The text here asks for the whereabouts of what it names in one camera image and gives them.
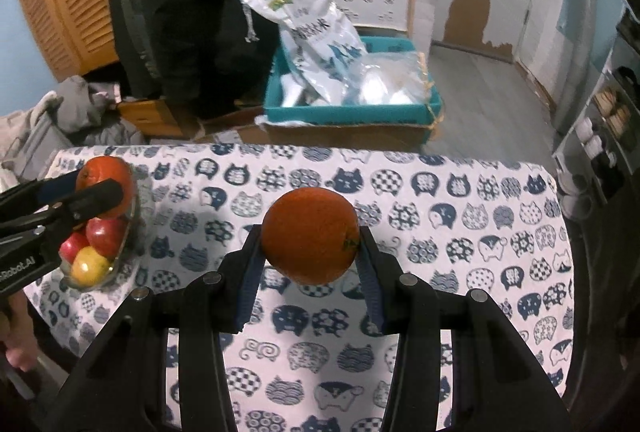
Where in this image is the red apple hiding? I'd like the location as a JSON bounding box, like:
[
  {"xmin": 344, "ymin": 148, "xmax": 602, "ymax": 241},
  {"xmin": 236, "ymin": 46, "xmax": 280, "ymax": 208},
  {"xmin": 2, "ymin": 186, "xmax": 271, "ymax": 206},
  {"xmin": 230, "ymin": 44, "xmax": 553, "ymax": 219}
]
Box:
[
  {"xmin": 58, "ymin": 232, "xmax": 89, "ymax": 264},
  {"xmin": 85, "ymin": 218, "xmax": 128, "ymax": 260}
]

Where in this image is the large orange front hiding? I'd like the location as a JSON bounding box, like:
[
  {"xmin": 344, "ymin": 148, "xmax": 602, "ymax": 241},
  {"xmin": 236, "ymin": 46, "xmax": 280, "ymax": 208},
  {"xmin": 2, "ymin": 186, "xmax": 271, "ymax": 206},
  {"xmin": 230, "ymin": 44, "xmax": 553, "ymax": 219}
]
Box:
[{"xmin": 75, "ymin": 156, "xmax": 136, "ymax": 218}]

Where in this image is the large orange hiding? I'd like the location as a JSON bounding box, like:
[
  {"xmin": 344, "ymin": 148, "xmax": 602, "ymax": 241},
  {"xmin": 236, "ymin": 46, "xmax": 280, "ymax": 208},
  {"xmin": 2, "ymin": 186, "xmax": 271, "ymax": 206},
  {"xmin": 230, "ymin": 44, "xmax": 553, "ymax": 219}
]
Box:
[
  {"xmin": 260, "ymin": 187, "xmax": 360, "ymax": 285},
  {"xmin": 75, "ymin": 156, "xmax": 136, "ymax": 218}
]

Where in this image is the brownish yellow pear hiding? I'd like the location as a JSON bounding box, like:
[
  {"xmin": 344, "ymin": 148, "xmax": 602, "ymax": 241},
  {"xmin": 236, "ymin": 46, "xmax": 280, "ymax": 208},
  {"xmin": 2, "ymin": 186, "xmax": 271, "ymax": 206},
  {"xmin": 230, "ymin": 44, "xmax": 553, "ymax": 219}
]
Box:
[{"xmin": 70, "ymin": 246, "xmax": 112, "ymax": 288}]

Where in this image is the person's left hand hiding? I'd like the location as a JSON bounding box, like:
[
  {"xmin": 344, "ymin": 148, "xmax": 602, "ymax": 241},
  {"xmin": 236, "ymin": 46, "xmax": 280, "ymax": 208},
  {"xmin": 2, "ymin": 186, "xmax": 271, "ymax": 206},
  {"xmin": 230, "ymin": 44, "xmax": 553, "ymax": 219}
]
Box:
[{"xmin": 1, "ymin": 291, "xmax": 39, "ymax": 371}]

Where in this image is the green glass bowl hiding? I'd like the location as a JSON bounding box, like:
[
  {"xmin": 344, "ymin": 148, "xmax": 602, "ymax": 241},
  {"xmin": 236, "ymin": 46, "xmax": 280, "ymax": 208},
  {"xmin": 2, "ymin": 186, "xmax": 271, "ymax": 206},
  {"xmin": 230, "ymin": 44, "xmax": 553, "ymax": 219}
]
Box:
[{"xmin": 58, "ymin": 156, "xmax": 137, "ymax": 290}]

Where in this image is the grey clothes pile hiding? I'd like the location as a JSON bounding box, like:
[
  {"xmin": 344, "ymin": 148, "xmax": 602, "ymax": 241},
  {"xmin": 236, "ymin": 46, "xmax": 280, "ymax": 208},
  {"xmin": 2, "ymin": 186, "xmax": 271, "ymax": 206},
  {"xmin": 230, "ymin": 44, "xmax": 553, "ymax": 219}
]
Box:
[{"xmin": 51, "ymin": 76, "xmax": 146, "ymax": 146}]

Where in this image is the cat pattern tablecloth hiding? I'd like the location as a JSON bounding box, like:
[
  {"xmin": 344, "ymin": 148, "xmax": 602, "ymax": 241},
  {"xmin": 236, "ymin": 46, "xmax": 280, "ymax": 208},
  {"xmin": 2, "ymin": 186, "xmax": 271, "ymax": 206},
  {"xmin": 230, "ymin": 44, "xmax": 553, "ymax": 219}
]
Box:
[{"xmin": 26, "ymin": 144, "xmax": 574, "ymax": 431}]

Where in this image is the wooden drawer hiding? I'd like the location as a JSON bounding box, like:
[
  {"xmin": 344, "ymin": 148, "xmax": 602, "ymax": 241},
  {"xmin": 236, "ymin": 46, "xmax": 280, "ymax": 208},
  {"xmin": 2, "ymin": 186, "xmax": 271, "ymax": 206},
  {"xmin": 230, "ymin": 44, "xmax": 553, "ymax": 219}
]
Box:
[{"xmin": 117, "ymin": 100, "xmax": 184, "ymax": 138}]

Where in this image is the teal cardboard box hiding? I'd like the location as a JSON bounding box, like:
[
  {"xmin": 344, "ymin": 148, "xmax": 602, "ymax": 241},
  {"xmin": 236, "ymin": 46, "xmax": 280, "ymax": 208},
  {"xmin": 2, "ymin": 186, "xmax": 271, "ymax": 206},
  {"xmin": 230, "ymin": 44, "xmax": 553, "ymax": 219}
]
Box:
[{"xmin": 264, "ymin": 45, "xmax": 442, "ymax": 126}]

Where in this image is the black hanging coat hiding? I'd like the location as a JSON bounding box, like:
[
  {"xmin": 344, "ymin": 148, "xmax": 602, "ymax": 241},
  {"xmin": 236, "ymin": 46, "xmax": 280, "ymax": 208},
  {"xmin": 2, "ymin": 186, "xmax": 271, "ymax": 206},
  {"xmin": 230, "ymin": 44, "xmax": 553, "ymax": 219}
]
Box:
[{"xmin": 108, "ymin": 0, "xmax": 279, "ymax": 120}]

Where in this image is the clear plastic bag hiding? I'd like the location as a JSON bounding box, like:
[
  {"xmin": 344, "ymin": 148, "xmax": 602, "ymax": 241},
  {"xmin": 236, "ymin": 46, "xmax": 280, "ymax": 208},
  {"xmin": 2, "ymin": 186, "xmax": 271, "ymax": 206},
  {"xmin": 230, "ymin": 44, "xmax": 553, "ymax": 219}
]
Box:
[{"xmin": 343, "ymin": 51, "xmax": 435, "ymax": 106}]

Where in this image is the white shoe rack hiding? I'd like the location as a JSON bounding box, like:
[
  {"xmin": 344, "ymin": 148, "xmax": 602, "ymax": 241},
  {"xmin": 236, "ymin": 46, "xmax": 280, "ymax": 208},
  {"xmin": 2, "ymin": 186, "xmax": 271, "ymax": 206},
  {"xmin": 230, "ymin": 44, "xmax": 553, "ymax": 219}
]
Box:
[{"xmin": 553, "ymin": 10, "xmax": 639, "ymax": 222}]

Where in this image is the white rice bag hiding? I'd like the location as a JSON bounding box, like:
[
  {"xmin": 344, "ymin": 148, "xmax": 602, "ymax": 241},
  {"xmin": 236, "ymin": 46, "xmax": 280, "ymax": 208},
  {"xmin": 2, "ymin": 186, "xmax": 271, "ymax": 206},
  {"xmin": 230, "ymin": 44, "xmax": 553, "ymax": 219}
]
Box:
[{"xmin": 240, "ymin": 0, "xmax": 367, "ymax": 106}]

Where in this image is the silver vertical pipe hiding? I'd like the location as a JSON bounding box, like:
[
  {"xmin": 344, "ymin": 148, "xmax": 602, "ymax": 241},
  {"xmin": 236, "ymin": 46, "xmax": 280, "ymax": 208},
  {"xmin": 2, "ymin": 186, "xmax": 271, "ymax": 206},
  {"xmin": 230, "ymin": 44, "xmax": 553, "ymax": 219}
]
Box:
[{"xmin": 552, "ymin": 0, "xmax": 597, "ymax": 134}]

